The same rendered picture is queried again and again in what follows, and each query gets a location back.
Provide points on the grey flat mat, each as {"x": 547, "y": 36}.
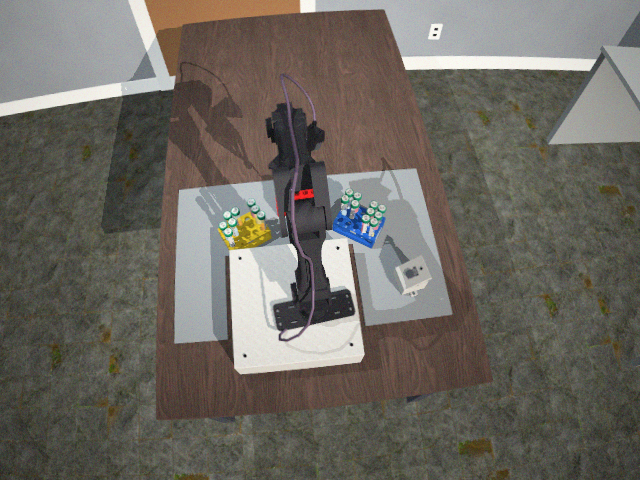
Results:
{"x": 200, "y": 272}

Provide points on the blue tube rack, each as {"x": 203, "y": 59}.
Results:
{"x": 353, "y": 230}

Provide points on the yellow rack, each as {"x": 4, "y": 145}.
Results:
{"x": 249, "y": 233}

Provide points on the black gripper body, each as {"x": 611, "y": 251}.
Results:
{"x": 275, "y": 162}

